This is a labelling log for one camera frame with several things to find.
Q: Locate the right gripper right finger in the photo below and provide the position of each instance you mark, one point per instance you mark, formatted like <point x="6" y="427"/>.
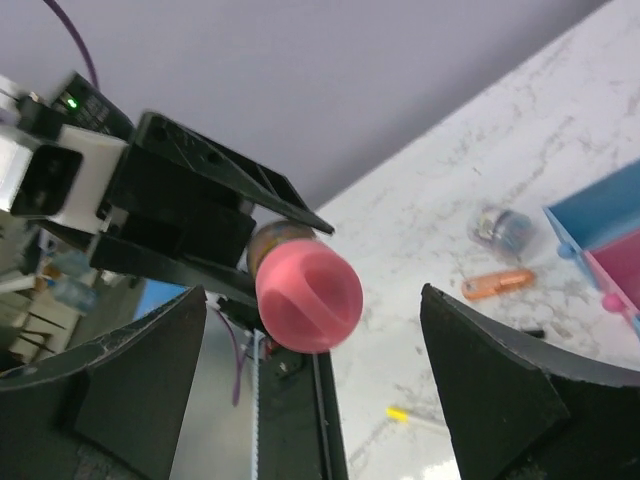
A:
<point x="520" y="408"/>

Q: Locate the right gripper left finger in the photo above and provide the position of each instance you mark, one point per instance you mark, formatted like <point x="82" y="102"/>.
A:
<point x="111" y="408"/>

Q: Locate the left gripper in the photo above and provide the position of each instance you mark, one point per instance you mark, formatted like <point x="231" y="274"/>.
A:
<point x="182" y="195"/>

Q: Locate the orange correction tape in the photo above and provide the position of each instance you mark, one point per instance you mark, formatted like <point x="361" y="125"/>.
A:
<point x="495" y="284"/>

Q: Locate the pink capped glue bottle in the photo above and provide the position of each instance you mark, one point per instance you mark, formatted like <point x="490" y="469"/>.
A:
<point x="309" y="298"/>

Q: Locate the pink drawer box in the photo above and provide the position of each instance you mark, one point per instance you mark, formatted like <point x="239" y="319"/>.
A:
<point x="616" y="269"/>

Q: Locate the blue drawer box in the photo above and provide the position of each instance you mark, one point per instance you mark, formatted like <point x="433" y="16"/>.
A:
<point x="597" y="214"/>

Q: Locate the yellow marker pen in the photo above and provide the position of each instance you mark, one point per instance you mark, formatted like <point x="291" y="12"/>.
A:
<point x="408" y="417"/>

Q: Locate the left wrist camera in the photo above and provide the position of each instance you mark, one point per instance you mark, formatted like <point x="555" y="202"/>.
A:
<point x="63" y="181"/>

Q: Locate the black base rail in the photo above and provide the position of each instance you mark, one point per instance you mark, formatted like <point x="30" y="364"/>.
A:
<point x="277" y="419"/>

